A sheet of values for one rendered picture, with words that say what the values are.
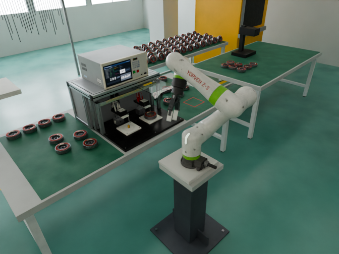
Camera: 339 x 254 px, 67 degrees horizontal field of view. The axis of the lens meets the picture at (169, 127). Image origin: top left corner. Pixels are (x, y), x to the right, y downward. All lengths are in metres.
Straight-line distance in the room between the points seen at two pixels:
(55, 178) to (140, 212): 0.95
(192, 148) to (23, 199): 1.08
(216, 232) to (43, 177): 1.43
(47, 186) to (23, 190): 0.14
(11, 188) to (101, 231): 0.88
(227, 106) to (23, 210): 1.29
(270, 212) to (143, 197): 1.20
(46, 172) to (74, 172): 0.19
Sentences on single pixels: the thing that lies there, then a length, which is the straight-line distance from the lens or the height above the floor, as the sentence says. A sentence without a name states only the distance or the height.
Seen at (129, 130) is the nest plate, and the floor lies 0.78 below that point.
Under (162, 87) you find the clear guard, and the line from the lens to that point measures 2.15.
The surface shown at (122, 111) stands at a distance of 2.13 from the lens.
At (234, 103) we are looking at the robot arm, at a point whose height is 1.32.
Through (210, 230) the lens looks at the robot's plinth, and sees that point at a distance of 2.36.
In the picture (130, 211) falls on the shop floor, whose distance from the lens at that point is 2.52.
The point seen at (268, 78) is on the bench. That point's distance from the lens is 3.33.
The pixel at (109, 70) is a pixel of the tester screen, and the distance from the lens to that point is 2.06.
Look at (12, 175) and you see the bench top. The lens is 2.05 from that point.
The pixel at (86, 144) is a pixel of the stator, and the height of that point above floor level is 0.79.
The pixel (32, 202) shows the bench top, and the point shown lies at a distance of 1.78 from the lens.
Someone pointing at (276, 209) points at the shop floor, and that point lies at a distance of 2.65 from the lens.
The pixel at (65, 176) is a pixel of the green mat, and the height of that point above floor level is 0.75.
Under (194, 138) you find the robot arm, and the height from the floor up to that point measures 1.00.
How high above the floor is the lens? 1.92
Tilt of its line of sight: 32 degrees down
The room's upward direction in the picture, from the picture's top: 2 degrees counter-clockwise
